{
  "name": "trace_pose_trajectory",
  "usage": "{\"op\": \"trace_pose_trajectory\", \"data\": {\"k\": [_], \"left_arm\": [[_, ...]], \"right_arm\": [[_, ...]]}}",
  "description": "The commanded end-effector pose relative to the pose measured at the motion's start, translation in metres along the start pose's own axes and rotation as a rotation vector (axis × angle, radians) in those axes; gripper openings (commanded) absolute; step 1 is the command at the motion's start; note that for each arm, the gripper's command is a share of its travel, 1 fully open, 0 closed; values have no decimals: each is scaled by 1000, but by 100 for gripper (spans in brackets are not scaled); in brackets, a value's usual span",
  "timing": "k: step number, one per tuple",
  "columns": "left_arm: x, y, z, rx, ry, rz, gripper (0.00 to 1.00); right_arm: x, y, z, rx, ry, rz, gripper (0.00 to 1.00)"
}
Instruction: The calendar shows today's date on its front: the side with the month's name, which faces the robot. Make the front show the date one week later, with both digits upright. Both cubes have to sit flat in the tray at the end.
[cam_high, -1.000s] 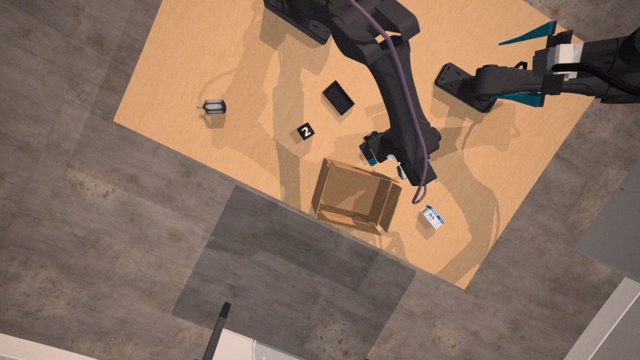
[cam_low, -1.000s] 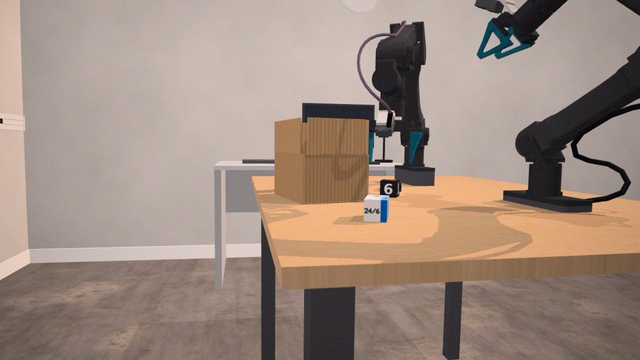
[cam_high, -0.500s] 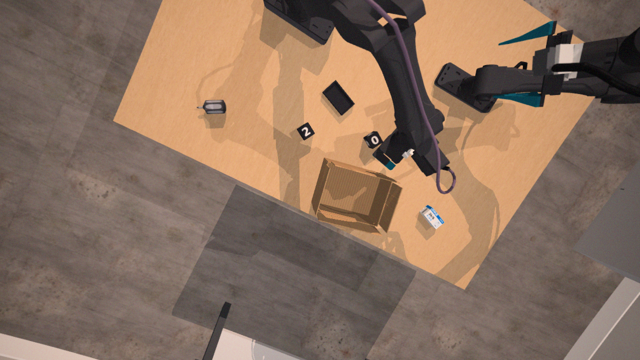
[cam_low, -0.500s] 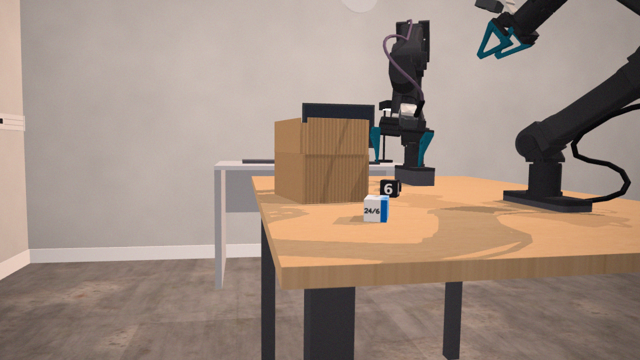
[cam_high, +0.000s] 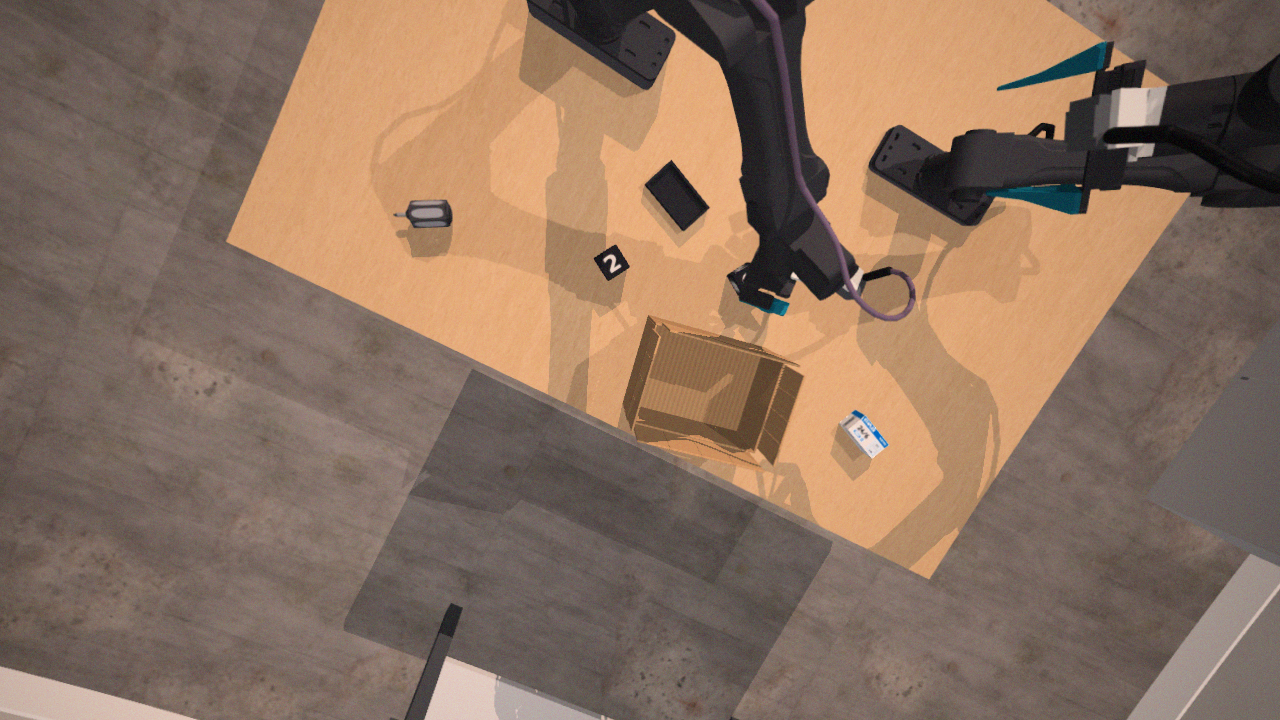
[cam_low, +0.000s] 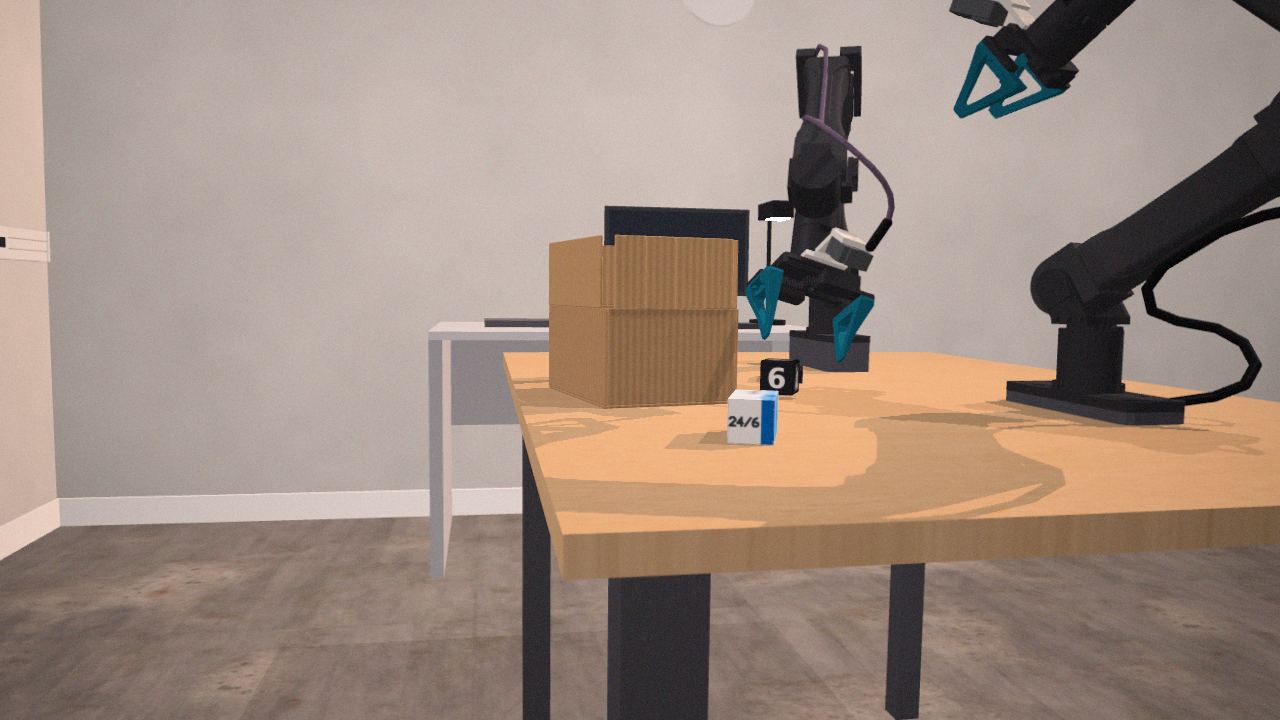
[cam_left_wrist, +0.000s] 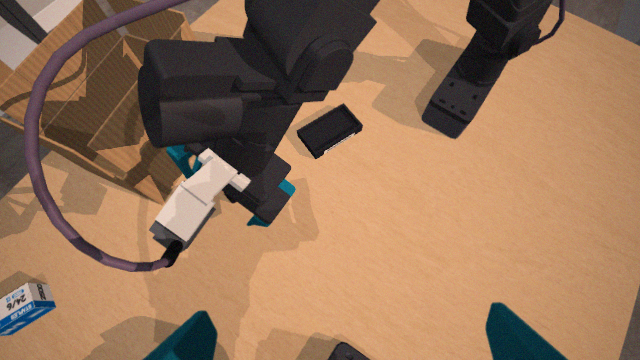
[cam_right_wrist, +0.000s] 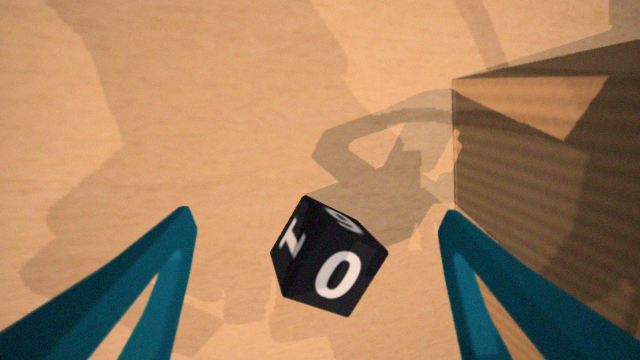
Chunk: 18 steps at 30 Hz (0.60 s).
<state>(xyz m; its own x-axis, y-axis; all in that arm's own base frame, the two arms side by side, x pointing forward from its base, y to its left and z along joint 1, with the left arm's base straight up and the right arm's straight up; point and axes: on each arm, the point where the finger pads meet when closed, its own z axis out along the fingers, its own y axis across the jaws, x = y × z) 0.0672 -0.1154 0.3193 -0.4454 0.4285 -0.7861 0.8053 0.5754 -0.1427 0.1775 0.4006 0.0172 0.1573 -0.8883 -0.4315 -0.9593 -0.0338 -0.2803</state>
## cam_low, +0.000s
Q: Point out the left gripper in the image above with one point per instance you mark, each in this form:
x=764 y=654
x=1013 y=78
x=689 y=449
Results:
x=1051 y=41

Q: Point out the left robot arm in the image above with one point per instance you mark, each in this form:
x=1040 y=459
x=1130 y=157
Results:
x=1094 y=277

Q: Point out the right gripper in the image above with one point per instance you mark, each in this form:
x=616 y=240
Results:
x=818 y=276

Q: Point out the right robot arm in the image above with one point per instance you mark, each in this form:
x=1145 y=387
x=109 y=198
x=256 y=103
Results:
x=818 y=170

